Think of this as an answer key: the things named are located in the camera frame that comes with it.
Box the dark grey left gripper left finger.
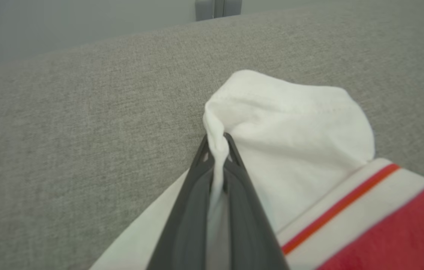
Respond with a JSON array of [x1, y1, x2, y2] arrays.
[[146, 135, 215, 270]]

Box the red shorts with white stripes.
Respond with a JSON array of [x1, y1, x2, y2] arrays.
[[89, 69, 424, 270]]

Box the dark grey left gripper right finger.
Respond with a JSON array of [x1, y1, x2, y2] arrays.
[[222, 132, 290, 270]]

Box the grey metal frame post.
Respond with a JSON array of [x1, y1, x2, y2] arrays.
[[195, 0, 242, 21]]

